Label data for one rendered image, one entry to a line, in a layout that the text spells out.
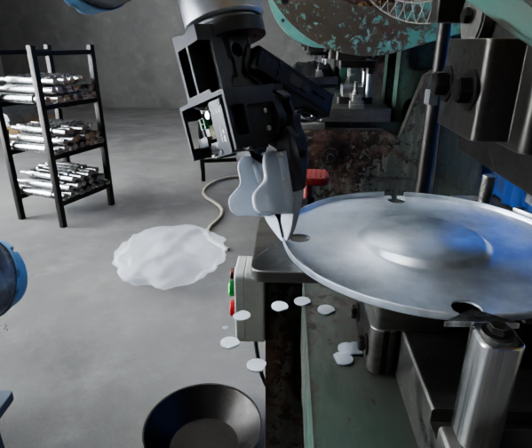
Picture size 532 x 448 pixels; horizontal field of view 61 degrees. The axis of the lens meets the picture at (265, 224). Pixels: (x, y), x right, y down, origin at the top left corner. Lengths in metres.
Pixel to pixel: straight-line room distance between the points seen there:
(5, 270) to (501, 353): 0.69
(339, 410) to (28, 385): 1.27
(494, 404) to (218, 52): 0.35
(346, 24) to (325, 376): 1.42
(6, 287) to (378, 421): 0.59
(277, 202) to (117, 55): 7.09
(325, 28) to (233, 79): 1.33
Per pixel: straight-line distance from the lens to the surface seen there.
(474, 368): 0.34
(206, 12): 0.44
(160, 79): 7.31
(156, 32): 7.29
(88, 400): 1.51
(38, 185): 2.88
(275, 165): 0.43
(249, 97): 0.41
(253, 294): 0.74
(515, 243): 0.53
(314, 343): 0.55
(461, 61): 0.46
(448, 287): 0.41
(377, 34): 1.77
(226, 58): 0.43
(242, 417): 1.33
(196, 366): 1.54
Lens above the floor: 0.97
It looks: 22 degrees down
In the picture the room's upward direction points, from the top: straight up
